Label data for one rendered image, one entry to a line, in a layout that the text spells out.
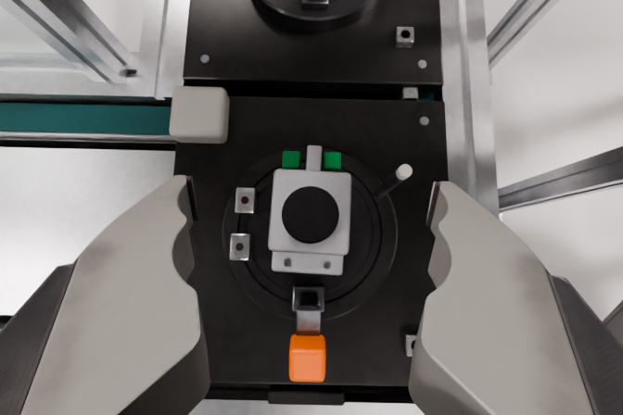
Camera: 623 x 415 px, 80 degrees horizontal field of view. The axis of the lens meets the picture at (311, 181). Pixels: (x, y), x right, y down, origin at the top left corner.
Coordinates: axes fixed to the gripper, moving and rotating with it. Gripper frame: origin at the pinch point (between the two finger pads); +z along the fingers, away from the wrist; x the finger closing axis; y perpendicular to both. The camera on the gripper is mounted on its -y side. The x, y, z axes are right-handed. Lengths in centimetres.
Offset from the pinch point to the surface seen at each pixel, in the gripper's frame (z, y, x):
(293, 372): 1.2, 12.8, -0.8
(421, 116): 21.1, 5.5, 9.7
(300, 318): 3.4, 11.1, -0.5
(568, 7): 42, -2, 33
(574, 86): 35.1, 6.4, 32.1
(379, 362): 7.3, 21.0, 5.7
